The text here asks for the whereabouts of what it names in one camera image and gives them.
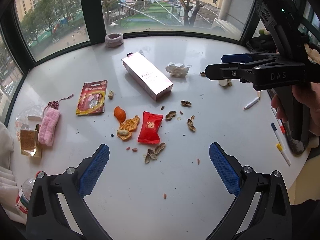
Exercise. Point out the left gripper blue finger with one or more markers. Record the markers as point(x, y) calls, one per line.
point(230, 58)

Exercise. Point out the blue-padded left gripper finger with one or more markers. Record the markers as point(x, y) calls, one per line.
point(46, 219)
point(261, 207)

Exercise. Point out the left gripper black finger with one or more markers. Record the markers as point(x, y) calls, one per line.
point(233, 70)

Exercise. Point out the person's right hand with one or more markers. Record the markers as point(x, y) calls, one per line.
point(310, 98)

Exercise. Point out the small white green bottle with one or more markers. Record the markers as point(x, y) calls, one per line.
point(225, 83)

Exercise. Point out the clear bottle red label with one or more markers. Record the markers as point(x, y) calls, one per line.
point(23, 197)

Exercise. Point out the white crayon stick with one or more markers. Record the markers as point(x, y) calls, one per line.
point(252, 103)

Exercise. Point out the crumpled white tissue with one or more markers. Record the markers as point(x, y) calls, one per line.
point(177, 69)

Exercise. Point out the white sheer curtain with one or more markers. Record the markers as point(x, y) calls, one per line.
point(9, 188)

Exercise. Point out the white pen red blue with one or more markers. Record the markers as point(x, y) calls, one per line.
point(277, 135)

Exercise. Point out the white yellow pen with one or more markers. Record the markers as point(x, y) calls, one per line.
point(280, 148)

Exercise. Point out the gold foil box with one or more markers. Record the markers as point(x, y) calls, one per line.
point(29, 143)

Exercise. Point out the long white pink box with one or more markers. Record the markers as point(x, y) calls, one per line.
point(148, 76)

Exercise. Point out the pink fuzzy pouch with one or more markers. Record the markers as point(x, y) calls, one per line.
point(51, 115)

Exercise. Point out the red snack packet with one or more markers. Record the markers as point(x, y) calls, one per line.
point(149, 130)

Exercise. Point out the orange peel pieces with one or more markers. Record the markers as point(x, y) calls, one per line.
point(126, 126)

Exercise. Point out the pink hair scrunchie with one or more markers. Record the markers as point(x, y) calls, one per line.
point(114, 40)

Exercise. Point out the red yellow battery pack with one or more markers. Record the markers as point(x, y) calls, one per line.
point(92, 98)

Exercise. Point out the black window frame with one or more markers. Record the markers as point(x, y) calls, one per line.
point(92, 10)

